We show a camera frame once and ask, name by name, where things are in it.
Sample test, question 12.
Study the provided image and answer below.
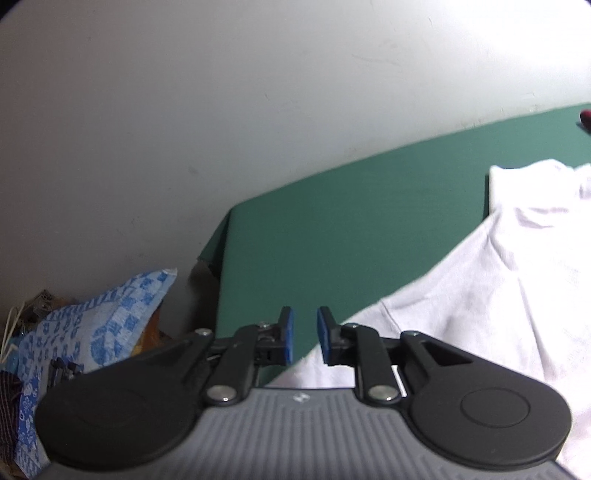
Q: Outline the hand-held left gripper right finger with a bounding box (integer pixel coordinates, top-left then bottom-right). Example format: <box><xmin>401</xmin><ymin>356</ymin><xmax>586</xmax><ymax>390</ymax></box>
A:
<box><xmin>318</xmin><ymin>306</ymin><xmax>478</xmax><ymax>407</ymax></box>

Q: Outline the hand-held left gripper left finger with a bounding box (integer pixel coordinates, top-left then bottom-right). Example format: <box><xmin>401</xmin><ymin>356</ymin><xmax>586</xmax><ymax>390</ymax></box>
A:
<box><xmin>152</xmin><ymin>306</ymin><xmax>295</xmax><ymax>407</ymax></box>

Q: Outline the white shirt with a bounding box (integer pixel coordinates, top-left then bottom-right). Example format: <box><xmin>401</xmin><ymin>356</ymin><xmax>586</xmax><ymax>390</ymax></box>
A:
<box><xmin>265</xmin><ymin>159</ymin><xmax>591</xmax><ymax>480</ymax></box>

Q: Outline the green table cover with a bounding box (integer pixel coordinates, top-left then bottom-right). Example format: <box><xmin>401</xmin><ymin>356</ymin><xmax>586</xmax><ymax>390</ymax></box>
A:
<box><xmin>196</xmin><ymin>104</ymin><xmax>591</xmax><ymax>388</ymax></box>

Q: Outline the yellow cloth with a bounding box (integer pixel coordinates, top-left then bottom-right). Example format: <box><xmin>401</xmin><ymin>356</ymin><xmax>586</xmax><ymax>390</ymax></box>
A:
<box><xmin>131</xmin><ymin>309</ymin><xmax>168</xmax><ymax>356</ymax></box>

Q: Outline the blue checked towel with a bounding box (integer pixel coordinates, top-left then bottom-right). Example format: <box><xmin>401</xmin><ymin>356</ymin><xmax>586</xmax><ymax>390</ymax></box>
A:
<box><xmin>0</xmin><ymin>268</ymin><xmax>178</xmax><ymax>480</ymax></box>

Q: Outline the small black object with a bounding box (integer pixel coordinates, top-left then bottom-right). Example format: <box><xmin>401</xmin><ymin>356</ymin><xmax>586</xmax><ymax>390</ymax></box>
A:
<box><xmin>46</xmin><ymin>355</ymin><xmax>86</xmax><ymax>385</ymax></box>

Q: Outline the white thin cord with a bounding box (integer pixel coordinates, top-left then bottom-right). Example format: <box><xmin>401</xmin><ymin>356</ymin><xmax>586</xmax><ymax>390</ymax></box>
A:
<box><xmin>0</xmin><ymin>307</ymin><xmax>26</xmax><ymax>365</ymax></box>

